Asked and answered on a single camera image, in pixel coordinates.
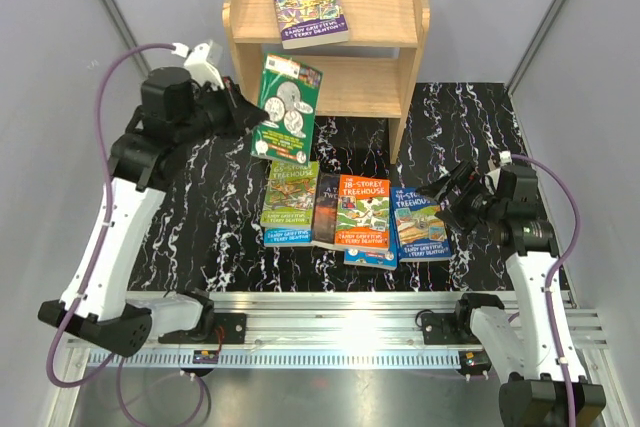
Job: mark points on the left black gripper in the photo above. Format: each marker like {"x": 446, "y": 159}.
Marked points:
{"x": 242, "y": 114}

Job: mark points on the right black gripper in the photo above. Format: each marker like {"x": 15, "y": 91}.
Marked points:
{"x": 467, "y": 185}

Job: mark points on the blue 91-Storey Treehouse book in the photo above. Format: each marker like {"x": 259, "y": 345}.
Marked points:
{"x": 421, "y": 235}

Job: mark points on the green back-cover Treehouse book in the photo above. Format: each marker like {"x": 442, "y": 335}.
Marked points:
{"x": 289, "y": 93}

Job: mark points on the blue back-cover Treehouse book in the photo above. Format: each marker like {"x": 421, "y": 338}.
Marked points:
{"x": 374, "y": 259}

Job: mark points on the orange 78-Storey Treehouse book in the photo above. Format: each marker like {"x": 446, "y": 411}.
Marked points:
{"x": 363, "y": 214}

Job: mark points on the green 65-Storey Treehouse book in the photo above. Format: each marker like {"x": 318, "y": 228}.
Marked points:
{"x": 290, "y": 196}

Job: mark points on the purple 52-Storey Treehouse book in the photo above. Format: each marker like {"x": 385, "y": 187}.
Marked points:
{"x": 309, "y": 23}

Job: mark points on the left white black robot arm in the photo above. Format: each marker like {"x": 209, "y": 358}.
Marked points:
{"x": 176, "y": 111}

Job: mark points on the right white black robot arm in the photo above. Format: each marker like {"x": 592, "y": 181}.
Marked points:
{"x": 543, "y": 382}

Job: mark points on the dark Tale of Two Cities book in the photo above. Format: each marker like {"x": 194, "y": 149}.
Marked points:
{"x": 325, "y": 210}

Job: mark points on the light blue Treehouse book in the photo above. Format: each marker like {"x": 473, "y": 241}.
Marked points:
{"x": 285, "y": 237}

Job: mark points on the black marble pattern mat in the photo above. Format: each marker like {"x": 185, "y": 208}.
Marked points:
{"x": 207, "y": 234}

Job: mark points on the wooden two-tier shelf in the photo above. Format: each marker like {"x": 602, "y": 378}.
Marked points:
{"x": 373, "y": 74}

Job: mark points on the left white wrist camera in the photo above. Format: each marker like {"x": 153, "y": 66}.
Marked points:
{"x": 200, "y": 61}

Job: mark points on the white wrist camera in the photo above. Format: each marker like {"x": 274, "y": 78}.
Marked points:
{"x": 504, "y": 159}
{"x": 200, "y": 61}

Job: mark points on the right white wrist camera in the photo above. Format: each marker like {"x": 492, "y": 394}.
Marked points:
{"x": 504, "y": 159}

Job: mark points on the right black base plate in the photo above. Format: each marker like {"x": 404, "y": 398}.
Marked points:
{"x": 440, "y": 329}

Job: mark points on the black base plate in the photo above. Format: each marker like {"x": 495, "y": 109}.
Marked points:
{"x": 228, "y": 328}
{"x": 440, "y": 329}

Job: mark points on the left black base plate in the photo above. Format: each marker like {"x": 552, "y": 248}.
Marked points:
{"x": 228, "y": 328}

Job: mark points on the slotted cable duct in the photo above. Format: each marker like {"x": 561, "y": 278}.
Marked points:
{"x": 300, "y": 359}

